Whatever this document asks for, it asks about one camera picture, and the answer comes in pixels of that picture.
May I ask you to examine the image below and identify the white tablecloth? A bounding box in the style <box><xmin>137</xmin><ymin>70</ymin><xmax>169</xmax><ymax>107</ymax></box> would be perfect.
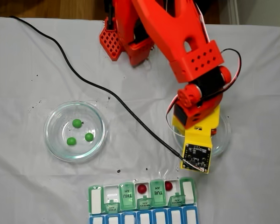
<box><xmin>0</xmin><ymin>16</ymin><xmax>280</xmax><ymax>224</ymax></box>

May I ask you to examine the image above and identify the glass bowl for red balls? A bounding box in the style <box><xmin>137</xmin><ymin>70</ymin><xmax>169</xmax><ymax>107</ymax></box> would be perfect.
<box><xmin>172</xmin><ymin>112</ymin><xmax>231</xmax><ymax>157</ymax></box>

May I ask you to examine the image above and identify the glass bowl with green balls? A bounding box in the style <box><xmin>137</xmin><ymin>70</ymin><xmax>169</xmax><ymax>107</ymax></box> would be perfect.
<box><xmin>43</xmin><ymin>100</ymin><xmax>107</xmax><ymax>162</ymax></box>

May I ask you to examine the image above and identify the weekly pill organizer box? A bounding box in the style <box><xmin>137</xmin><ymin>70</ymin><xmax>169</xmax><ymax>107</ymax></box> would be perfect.
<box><xmin>87</xmin><ymin>176</ymin><xmax>200</xmax><ymax>224</ymax></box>

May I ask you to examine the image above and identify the black camera cable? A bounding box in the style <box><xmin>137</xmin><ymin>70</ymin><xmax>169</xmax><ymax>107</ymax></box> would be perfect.
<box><xmin>9</xmin><ymin>15</ymin><xmax>185</xmax><ymax>161</ymax></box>

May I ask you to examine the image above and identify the camera board on yellow mount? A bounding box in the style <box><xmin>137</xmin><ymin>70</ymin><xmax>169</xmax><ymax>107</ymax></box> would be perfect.
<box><xmin>180</xmin><ymin>142</ymin><xmax>213</xmax><ymax>175</ymax></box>

